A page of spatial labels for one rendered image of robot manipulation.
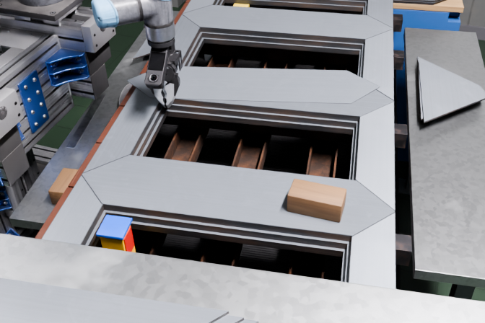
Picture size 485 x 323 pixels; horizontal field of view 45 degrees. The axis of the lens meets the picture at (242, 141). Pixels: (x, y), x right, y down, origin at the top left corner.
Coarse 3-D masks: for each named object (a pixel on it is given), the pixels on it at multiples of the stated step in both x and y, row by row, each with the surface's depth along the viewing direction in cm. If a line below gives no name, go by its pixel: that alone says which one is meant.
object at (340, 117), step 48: (240, 0) 229; (288, 0) 226; (336, 0) 222; (192, 48) 195; (288, 48) 200; (336, 48) 196; (384, 96) 167; (144, 144) 156; (96, 240) 130; (240, 240) 130; (288, 240) 128; (336, 240) 126
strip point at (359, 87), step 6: (348, 72) 177; (348, 78) 175; (354, 78) 174; (360, 78) 174; (348, 84) 172; (354, 84) 172; (360, 84) 172; (366, 84) 171; (372, 84) 171; (354, 90) 169; (360, 90) 169; (366, 90) 169; (372, 90) 169; (354, 96) 167; (360, 96) 167
